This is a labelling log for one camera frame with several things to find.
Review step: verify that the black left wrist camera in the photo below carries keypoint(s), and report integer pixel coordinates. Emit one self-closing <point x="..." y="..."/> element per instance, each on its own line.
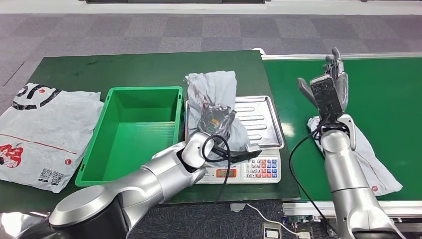
<point x="244" y="154"/>

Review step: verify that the green conveyor belt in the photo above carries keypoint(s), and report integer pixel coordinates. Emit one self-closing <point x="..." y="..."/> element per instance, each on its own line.
<point x="389" y="99"/>

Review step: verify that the steel weighing tray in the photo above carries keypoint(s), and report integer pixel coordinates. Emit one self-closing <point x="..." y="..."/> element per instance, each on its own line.
<point x="263" y="112"/>

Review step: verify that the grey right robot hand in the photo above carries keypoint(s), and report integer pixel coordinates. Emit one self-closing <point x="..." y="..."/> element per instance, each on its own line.
<point x="343" y="89"/>

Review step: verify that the large flat grey mailer bag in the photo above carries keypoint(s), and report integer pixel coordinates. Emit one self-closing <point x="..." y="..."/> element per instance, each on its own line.
<point x="43" y="132"/>

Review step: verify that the small green circuit board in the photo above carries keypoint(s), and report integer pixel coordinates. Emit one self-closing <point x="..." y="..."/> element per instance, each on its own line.
<point x="296" y="221"/>

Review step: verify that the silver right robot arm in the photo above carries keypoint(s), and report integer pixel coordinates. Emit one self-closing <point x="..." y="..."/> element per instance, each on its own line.
<point x="346" y="184"/>

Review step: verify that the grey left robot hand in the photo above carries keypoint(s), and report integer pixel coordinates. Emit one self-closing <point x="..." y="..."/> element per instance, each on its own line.
<point x="214" y="122"/>

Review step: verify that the white electronic scale base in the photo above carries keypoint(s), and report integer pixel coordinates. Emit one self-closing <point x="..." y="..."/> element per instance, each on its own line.
<point x="240" y="165"/>

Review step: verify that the white plug adapter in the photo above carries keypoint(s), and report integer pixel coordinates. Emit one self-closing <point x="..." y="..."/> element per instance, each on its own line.
<point x="303" y="235"/>

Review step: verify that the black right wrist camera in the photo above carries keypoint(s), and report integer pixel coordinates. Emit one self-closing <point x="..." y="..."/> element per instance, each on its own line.
<point x="326" y="97"/>

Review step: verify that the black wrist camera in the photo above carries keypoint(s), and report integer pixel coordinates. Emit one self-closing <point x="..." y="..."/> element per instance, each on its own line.
<point x="326" y="97"/>
<point x="244" y="154"/>

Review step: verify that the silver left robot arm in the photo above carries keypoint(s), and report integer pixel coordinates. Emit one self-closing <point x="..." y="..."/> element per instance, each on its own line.
<point x="148" y="178"/>

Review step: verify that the green plastic crate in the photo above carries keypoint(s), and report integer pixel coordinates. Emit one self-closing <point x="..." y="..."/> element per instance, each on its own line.
<point x="132" y="148"/>

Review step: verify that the small grey parcel bag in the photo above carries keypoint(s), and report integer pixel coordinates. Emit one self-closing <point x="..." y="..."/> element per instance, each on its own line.
<point x="214" y="85"/>

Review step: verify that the shiny chrome round base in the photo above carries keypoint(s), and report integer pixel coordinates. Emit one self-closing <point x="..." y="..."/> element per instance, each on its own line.
<point x="19" y="226"/>

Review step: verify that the grey parcel bag black print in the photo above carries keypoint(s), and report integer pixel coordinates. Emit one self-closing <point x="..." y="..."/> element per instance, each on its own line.
<point x="372" y="165"/>

